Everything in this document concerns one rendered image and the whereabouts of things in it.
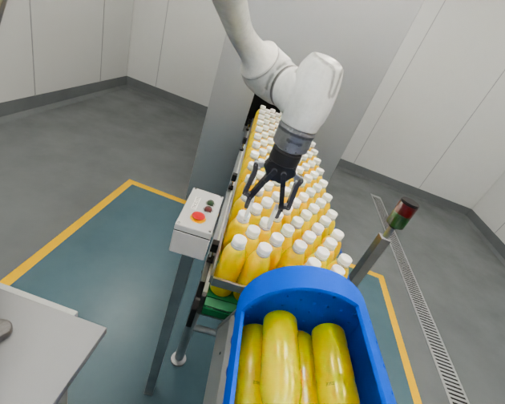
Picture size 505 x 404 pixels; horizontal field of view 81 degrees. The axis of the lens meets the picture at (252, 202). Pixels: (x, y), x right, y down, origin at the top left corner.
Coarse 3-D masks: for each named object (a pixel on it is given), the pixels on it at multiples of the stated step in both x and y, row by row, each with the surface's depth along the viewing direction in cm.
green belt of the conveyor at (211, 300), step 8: (216, 264) 98; (208, 288) 89; (208, 296) 86; (216, 296) 87; (232, 296) 89; (208, 304) 85; (216, 304) 86; (224, 304) 86; (232, 304) 87; (208, 312) 85; (216, 312) 85; (224, 312) 86
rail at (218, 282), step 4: (212, 280) 82; (216, 280) 82; (220, 280) 82; (224, 280) 83; (212, 284) 83; (216, 284) 83; (220, 284) 83; (224, 284) 83; (228, 284) 83; (232, 284) 83; (236, 284) 83; (240, 284) 83; (224, 288) 84; (228, 288) 84; (232, 288) 83; (236, 288) 83; (240, 288) 83; (236, 292) 84; (240, 292) 84
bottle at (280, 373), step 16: (272, 320) 58; (288, 320) 58; (272, 336) 55; (288, 336) 55; (272, 352) 52; (288, 352) 52; (272, 368) 50; (288, 368) 50; (272, 384) 48; (288, 384) 48; (272, 400) 47; (288, 400) 46
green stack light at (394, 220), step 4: (392, 212) 103; (396, 212) 101; (388, 216) 104; (392, 216) 102; (396, 216) 101; (400, 216) 100; (388, 220) 104; (392, 220) 102; (396, 220) 101; (400, 220) 100; (404, 220) 100; (408, 220) 101; (392, 224) 102; (396, 224) 102; (400, 224) 101; (404, 224) 101; (396, 228) 102; (400, 228) 102
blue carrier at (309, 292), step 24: (264, 288) 58; (288, 288) 55; (312, 288) 55; (336, 288) 56; (240, 312) 59; (264, 312) 67; (312, 312) 66; (336, 312) 65; (360, 312) 55; (240, 336) 55; (360, 336) 65; (360, 360) 62; (360, 384) 60; (384, 384) 44
